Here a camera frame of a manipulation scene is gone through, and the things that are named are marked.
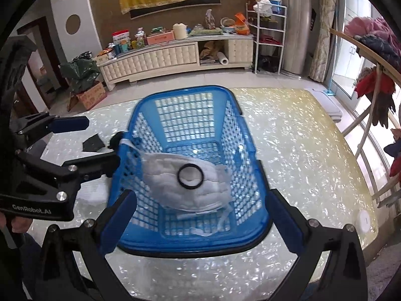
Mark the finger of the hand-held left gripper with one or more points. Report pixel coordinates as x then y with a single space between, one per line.
70 124
94 166

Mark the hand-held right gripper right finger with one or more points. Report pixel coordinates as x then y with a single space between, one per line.
286 222

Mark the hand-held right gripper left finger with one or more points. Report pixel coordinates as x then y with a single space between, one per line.
120 222

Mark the black square cloth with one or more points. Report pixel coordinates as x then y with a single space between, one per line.
93 143

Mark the white towel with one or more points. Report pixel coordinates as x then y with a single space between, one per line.
94 194

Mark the white layered gauze cloth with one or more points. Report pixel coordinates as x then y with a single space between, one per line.
163 175

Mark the blue plastic basket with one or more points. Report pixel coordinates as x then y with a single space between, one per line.
188 247

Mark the person's left hand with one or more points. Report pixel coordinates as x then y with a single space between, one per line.
20 225

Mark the cardboard box with red print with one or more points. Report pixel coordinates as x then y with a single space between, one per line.
91 97

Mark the green plastic bag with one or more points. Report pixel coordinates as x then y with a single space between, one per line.
80 73

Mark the white round pad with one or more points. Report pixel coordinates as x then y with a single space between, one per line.
364 221

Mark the red and white snack bag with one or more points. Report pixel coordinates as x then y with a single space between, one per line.
120 37

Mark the white television cabinet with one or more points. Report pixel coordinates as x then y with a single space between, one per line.
156 59

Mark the grey bench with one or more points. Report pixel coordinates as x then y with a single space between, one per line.
329 106

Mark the pink storage box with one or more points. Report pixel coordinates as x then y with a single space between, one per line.
159 38

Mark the blue mop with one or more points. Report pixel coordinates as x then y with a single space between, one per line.
329 93

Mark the cream plastic jug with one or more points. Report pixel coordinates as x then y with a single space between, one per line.
180 32

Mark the dark hanging garment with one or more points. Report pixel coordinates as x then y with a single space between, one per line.
383 109

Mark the red garment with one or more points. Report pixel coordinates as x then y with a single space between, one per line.
372 84

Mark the white paper roll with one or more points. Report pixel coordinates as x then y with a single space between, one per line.
223 59

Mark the silver tower air conditioner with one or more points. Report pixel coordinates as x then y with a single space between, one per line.
297 31

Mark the wooden clothes rack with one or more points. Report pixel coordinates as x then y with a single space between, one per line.
351 39

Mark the white metal rack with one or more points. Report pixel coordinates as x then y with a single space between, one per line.
271 28

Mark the patterned curtain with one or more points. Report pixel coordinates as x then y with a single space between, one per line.
325 31

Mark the dark patterned garment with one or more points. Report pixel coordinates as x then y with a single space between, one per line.
379 48

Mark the orange bag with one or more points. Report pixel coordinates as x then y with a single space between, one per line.
242 25

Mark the pink garment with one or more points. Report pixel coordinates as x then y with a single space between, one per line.
369 26

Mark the white plastic bag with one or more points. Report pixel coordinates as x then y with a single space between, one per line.
262 6

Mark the open brown cardboard box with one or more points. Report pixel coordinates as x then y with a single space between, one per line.
250 1

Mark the dark wooden door frame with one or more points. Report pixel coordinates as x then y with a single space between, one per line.
37 28

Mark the wall television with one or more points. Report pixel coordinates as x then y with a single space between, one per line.
141 13

